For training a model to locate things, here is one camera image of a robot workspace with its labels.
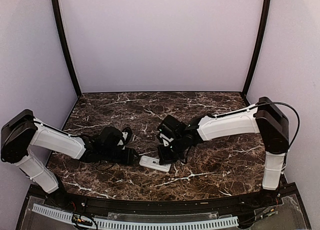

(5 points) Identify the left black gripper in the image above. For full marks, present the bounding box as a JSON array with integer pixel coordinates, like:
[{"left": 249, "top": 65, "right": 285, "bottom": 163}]
[{"left": 101, "top": 147, "right": 140, "bottom": 165}]

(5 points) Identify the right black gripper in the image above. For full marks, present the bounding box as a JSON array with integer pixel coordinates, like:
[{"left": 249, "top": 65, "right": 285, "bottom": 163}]
[{"left": 157, "top": 135, "right": 187, "bottom": 165}]

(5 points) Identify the white remote control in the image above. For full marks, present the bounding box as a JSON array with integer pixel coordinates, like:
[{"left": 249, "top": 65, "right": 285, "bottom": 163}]
[{"left": 139, "top": 155, "right": 171, "bottom": 173}]

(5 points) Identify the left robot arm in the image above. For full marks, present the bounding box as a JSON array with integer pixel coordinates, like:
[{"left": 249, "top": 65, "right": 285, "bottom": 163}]
[{"left": 0, "top": 109, "right": 140, "bottom": 208}]

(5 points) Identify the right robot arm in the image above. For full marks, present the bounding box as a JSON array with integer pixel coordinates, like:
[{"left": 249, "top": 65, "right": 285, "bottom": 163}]
[{"left": 157, "top": 97, "right": 294, "bottom": 207}]

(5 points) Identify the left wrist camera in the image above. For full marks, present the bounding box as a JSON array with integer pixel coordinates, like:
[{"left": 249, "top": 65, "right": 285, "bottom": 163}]
[{"left": 118, "top": 127, "right": 133, "bottom": 148}]

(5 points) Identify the black front rail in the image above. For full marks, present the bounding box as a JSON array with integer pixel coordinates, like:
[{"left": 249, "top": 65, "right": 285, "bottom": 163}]
[{"left": 62, "top": 193, "right": 266, "bottom": 215}]

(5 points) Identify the white slotted cable duct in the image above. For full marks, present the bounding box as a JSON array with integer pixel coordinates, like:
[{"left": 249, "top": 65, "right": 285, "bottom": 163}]
[{"left": 31, "top": 203, "right": 239, "bottom": 230}]

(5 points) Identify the left black frame post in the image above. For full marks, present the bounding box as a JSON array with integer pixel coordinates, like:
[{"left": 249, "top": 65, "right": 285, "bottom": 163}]
[{"left": 51, "top": 0, "right": 82, "bottom": 98}]

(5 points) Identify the black frame post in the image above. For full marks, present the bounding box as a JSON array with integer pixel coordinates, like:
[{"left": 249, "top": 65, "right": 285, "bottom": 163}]
[
  {"left": 51, "top": 0, "right": 82, "bottom": 98},
  {"left": 241, "top": 0, "right": 271, "bottom": 99}
]

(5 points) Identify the right black frame post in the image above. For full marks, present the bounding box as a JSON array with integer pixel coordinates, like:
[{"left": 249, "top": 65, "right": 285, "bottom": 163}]
[{"left": 241, "top": 0, "right": 271, "bottom": 99}]

